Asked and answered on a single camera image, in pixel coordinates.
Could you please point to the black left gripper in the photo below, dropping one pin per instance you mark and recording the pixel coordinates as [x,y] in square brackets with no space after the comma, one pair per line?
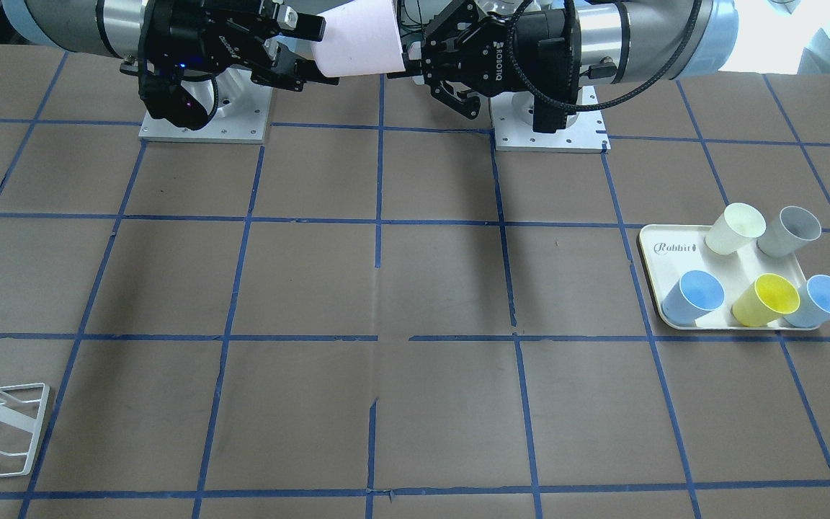
[507,45]

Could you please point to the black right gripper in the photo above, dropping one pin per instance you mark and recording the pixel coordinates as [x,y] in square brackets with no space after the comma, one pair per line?
[207,37]

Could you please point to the pink plastic cup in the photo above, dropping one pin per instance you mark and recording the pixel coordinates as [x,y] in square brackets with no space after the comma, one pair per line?
[361,38]

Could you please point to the cream plastic cup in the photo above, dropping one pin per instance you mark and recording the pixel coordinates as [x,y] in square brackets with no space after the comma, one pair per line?
[738,226]

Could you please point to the blue plastic cup near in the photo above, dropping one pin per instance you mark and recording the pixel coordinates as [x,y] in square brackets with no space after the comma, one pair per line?
[696,293]

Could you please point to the grey plastic cup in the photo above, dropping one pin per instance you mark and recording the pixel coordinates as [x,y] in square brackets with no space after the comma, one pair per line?
[792,229]

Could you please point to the yellow plastic cup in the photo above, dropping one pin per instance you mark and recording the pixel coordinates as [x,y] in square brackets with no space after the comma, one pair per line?
[768,298]

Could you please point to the light blue plastic cup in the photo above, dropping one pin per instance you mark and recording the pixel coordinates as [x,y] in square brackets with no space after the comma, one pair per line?
[814,307]

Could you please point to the cream rectangular tray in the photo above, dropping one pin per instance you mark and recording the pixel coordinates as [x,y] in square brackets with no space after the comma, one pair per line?
[670,250]

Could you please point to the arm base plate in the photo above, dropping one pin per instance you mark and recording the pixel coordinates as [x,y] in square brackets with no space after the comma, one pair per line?
[241,117]
[512,113]

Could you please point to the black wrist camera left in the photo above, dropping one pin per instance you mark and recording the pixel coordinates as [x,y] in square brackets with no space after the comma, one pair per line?
[548,118]

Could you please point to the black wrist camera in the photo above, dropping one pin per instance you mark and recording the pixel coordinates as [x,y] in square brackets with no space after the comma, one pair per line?
[165,98]
[548,118]

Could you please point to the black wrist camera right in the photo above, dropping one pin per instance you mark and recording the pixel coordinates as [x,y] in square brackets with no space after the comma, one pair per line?
[165,98]

